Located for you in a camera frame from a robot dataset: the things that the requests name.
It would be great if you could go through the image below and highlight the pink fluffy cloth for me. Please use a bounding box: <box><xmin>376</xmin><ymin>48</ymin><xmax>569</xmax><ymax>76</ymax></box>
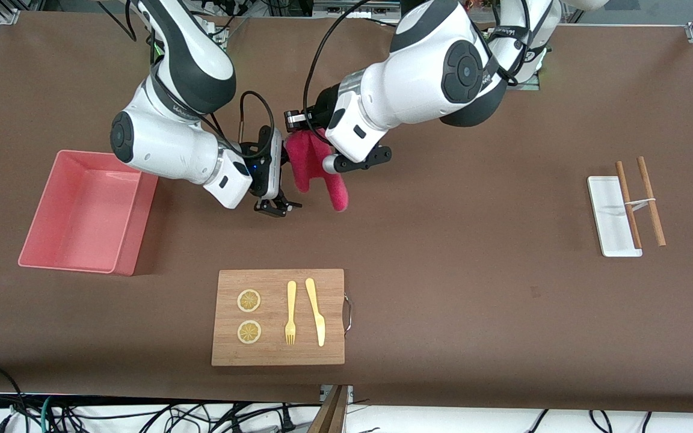
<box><xmin>286</xmin><ymin>128</ymin><xmax>351</xmax><ymax>212</ymax></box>

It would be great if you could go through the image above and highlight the yellow plastic fork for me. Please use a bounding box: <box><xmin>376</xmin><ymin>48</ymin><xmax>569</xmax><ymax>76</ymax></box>
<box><xmin>285</xmin><ymin>280</ymin><xmax>298</xmax><ymax>346</ymax></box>

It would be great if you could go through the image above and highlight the yellow plastic knife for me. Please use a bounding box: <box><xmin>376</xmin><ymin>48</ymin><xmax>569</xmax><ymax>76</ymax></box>
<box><xmin>305</xmin><ymin>277</ymin><xmax>326</xmax><ymax>348</ymax></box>

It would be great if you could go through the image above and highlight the wooden cutting board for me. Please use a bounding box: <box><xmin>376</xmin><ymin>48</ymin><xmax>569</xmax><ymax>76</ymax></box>
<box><xmin>211</xmin><ymin>268</ymin><xmax>354</xmax><ymax>367</ymax></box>

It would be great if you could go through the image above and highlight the brown table cover sheet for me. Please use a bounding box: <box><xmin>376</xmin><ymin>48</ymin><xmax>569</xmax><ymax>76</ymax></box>
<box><xmin>0</xmin><ymin>11</ymin><xmax>693</xmax><ymax>414</ymax></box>

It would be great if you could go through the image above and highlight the pink plastic bin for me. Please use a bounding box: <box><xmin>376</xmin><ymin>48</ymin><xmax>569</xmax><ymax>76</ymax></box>
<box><xmin>17</xmin><ymin>149</ymin><xmax>159</xmax><ymax>277</ymax></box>

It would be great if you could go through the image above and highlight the wooden plank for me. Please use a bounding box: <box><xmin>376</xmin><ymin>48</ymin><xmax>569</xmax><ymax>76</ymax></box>
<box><xmin>307</xmin><ymin>385</ymin><xmax>349</xmax><ymax>433</ymax></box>

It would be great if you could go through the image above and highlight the white rectangular tray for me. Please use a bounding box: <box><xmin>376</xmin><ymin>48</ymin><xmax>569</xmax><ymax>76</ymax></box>
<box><xmin>587</xmin><ymin>176</ymin><xmax>644</xmax><ymax>258</ymax></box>

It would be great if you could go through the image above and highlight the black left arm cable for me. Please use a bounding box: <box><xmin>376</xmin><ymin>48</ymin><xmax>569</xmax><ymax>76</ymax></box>
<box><xmin>303</xmin><ymin>0</ymin><xmax>371</xmax><ymax>130</ymax></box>

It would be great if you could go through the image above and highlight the grey metal frame rail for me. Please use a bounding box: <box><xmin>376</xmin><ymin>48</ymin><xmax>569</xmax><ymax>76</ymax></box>
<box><xmin>312</xmin><ymin>0</ymin><xmax>398</xmax><ymax>19</ymax></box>

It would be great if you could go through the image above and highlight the small metal table bracket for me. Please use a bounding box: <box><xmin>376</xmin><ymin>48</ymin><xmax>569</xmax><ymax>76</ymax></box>
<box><xmin>320</xmin><ymin>385</ymin><xmax>354</xmax><ymax>405</ymax></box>

